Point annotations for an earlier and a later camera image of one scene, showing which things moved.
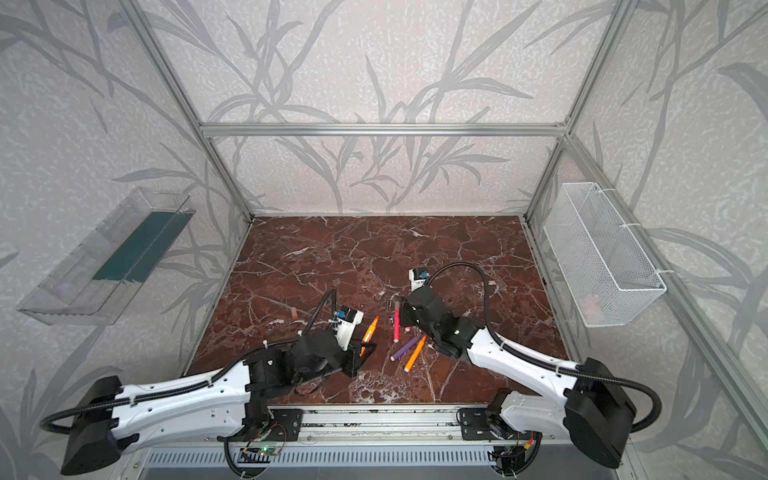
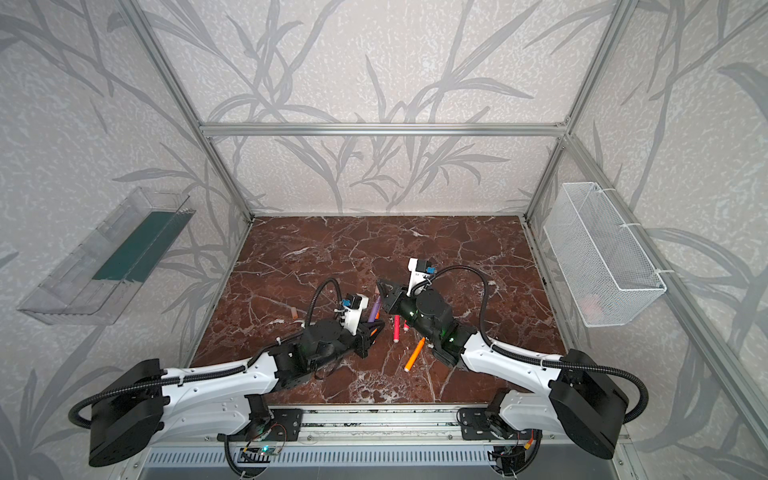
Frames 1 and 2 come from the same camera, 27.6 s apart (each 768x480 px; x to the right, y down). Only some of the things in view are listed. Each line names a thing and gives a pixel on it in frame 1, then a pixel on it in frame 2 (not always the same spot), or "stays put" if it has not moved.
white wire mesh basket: (599, 263) stays put
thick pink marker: (397, 322) stays put
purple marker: (408, 346) to (375, 309)
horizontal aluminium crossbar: (503, 130) stays put
